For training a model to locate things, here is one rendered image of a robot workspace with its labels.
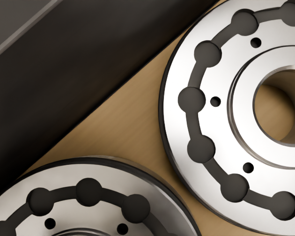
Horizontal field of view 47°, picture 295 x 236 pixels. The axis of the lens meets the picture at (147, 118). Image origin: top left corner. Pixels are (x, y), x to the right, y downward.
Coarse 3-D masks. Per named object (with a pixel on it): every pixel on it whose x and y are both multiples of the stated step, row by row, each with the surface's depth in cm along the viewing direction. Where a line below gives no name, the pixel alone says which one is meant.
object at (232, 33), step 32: (256, 0) 14; (288, 0) 14; (192, 32) 14; (224, 32) 14; (256, 32) 14; (288, 32) 14; (192, 64) 14; (224, 64) 14; (192, 96) 14; (224, 96) 13; (192, 128) 14; (224, 128) 13; (192, 160) 14; (224, 160) 13; (256, 160) 13; (224, 192) 14; (256, 192) 13; (288, 192) 13; (256, 224) 13; (288, 224) 13
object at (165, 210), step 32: (32, 192) 14; (64, 192) 14; (96, 192) 14; (128, 192) 13; (160, 192) 13; (0, 224) 14; (32, 224) 13; (64, 224) 13; (96, 224) 13; (128, 224) 13; (160, 224) 13
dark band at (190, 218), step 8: (64, 160) 14; (72, 160) 14; (80, 160) 14; (88, 160) 14; (96, 160) 14; (104, 160) 14; (112, 160) 14; (40, 168) 14; (128, 168) 14; (136, 168) 14; (24, 176) 14; (144, 176) 14; (152, 176) 14; (160, 184) 14; (168, 192) 14; (176, 200) 14; (184, 208) 14; (192, 224) 14
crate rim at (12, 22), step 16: (0, 0) 7; (16, 0) 7; (32, 0) 7; (48, 0) 7; (64, 0) 7; (0, 16) 7; (16, 16) 7; (32, 16) 7; (48, 16) 7; (0, 32) 7; (16, 32) 7; (32, 32) 7; (0, 48) 7; (16, 48) 7; (0, 64) 7
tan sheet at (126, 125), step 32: (224, 0) 17; (160, 64) 17; (128, 96) 17; (256, 96) 17; (288, 96) 17; (96, 128) 17; (128, 128) 17; (288, 128) 16; (160, 160) 17; (224, 224) 16
